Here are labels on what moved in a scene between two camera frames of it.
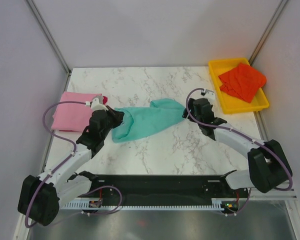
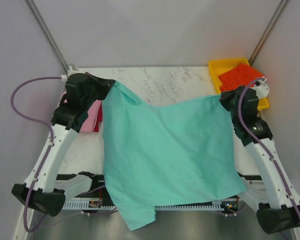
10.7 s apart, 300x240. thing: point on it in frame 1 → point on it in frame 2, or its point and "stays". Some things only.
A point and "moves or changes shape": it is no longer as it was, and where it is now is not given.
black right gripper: [191, 106] → [226, 95]
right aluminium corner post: [267, 32] stays
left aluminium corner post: [49, 35] stays
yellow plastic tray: [232, 103] stays
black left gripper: [117, 116] → [106, 84]
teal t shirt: [139, 122] moves or changes shape
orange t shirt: [243, 81] stays
